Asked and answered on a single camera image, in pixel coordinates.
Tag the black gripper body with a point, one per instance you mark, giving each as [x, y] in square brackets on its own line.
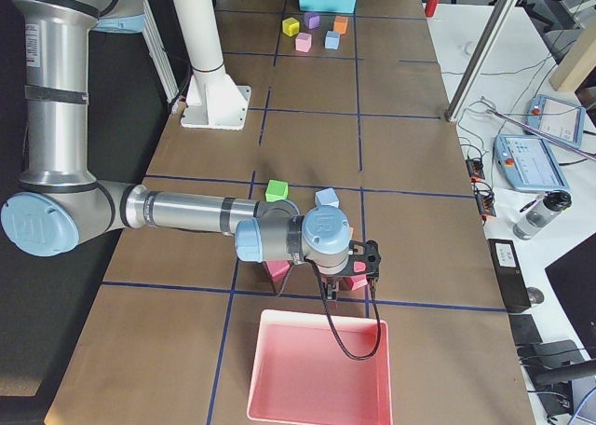
[331, 290]

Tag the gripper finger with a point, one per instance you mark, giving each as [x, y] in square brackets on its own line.
[373, 283]
[331, 289]

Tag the light blue foam block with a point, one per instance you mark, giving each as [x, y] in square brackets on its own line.
[332, 40]
[327, 197]

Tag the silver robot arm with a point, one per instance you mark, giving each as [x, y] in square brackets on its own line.
[61, 204]

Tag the dark pink foam block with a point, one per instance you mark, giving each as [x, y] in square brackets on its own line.
[353, 283]
[279, 273]

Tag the pink plastic tray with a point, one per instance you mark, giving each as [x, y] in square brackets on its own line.
[309, 369]

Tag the green foam block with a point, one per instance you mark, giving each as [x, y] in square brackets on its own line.
[276, 190]

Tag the black power adapter box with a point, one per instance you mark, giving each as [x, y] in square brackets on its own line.
[509, 275]

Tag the small black electronics board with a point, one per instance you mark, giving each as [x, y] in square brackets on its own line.
[475, 169]

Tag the clear water bottle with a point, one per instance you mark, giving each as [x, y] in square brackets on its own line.
[541, 212]

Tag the robot teach pendant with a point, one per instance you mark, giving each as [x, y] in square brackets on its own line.
[558, 118]
[528, 163]

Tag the light pink foam block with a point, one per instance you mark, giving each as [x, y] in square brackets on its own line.
[303, 42]

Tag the orange foam block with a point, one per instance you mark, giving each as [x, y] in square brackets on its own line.
[340, 24]

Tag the yellow foam block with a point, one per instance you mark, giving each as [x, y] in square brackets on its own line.
[290, 27]

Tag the purple foam block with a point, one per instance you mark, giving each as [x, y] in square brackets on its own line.
[311, 20]

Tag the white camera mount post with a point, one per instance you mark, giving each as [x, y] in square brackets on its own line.
[213, 100]

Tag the aluminium frame post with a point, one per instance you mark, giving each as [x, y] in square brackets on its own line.
[490, 33]

